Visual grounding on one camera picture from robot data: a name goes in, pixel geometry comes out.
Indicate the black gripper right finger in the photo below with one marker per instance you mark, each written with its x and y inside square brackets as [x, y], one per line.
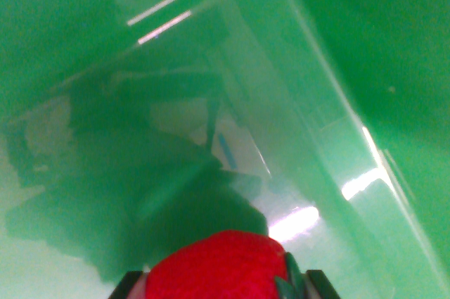
[321, 286]

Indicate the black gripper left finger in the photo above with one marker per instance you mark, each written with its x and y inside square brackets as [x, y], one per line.
[130, 286]

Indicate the red toy strawberry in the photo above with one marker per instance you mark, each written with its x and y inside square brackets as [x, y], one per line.
[218, 267]

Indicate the green plastic bin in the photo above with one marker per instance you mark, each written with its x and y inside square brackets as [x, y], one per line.
[175, 102]

